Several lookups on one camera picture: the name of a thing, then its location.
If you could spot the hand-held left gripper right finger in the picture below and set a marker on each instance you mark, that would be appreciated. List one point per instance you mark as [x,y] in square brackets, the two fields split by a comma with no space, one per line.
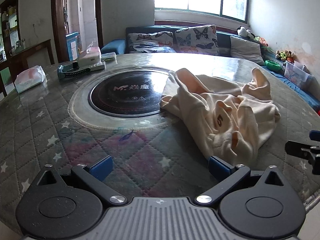
[218,167]

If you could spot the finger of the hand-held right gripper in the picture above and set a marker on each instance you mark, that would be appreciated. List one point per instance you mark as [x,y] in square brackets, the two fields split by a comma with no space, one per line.
[315,135]
[300,149]

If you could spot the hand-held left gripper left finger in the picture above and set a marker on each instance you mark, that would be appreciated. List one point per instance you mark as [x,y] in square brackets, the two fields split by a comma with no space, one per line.
[101,168]

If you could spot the cream sweatshirt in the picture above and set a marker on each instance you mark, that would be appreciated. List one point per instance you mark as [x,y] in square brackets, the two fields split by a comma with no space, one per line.
[200,110]

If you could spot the clear plastic storage box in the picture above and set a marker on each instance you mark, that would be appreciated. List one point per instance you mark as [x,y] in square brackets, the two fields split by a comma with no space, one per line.
[297,73]

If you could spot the round black induction cooktop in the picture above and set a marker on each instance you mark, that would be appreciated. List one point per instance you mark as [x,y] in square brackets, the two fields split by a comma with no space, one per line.
[120,97]

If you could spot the green plastic bowl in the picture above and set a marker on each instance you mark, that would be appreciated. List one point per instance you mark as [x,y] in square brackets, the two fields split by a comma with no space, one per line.
[273,65]

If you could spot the green frog plush toy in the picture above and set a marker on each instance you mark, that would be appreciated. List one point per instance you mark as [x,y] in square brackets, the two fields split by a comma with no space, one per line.
[283,55]

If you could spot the flat white box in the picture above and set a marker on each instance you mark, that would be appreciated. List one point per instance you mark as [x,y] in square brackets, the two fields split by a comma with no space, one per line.
[98,66]

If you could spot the orange and green toy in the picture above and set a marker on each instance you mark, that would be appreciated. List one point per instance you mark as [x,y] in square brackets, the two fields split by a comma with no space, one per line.
[260,41]

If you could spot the white labelled box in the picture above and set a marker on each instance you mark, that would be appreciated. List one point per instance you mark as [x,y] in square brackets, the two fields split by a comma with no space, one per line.
[88,60]

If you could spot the grey pillow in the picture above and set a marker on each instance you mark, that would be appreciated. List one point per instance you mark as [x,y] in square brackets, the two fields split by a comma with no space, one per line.
[246,50]

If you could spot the green packet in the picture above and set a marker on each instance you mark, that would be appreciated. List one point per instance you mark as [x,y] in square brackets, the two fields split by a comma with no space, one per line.
[108,56]

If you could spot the white tissue pack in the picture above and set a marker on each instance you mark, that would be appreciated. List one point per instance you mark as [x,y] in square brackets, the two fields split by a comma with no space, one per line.
[28,78]

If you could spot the pink tissue pack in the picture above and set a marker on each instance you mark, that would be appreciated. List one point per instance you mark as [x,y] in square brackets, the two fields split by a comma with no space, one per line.
[94,51]

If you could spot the blue corner sofa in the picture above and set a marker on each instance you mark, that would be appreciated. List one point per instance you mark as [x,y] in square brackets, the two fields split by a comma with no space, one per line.
[113,46]

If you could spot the panda plush toy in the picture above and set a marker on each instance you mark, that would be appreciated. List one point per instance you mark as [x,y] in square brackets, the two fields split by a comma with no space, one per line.
[245,32]

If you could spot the light blue small cabinet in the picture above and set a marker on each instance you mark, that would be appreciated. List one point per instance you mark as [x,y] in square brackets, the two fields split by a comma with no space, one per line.
[72,46]

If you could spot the dark wooden cabinet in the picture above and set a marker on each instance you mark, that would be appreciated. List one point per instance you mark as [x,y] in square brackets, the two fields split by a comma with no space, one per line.
[32,52]

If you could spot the dark wooden door frame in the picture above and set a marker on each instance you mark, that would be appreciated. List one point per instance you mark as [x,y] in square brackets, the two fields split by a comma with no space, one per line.
[57,25]

